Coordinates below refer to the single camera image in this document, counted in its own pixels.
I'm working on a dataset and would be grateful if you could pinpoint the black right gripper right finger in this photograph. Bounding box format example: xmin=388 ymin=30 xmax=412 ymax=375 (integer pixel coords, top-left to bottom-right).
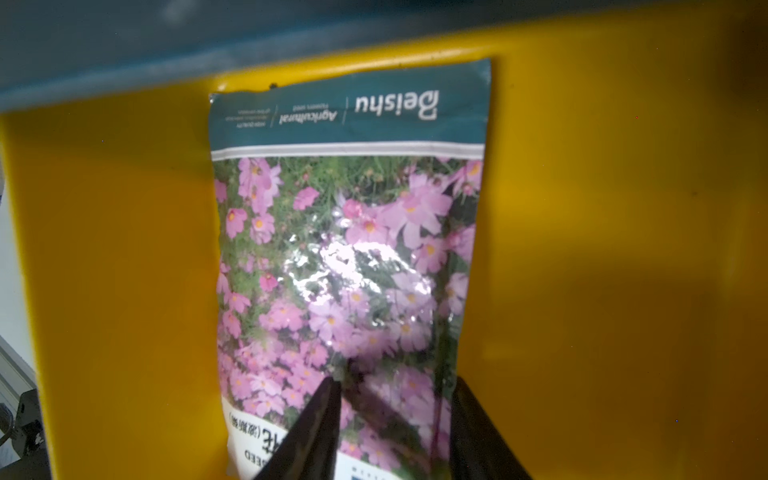
xmin=449 ymin=377 xmax=532 ymax=480

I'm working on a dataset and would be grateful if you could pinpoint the pink flower seed bag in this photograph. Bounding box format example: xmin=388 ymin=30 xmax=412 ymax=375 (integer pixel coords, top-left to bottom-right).
xmin=209 ymin=60 xmax=492 ymax=479

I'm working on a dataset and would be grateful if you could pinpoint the teal drawer cabinet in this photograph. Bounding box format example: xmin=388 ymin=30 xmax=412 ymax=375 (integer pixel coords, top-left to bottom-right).
xmin=1 ymin=1 xmax=767 ymax=118

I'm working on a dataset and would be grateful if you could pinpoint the yellow drawer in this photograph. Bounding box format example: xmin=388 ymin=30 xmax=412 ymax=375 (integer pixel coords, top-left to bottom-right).
xmin=1 ymin=1 xmax=767 ymax=479

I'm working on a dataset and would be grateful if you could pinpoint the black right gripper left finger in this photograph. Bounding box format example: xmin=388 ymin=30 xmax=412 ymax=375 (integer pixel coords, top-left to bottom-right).
xmin=255 ymin=377 xmax=342 ymax=480

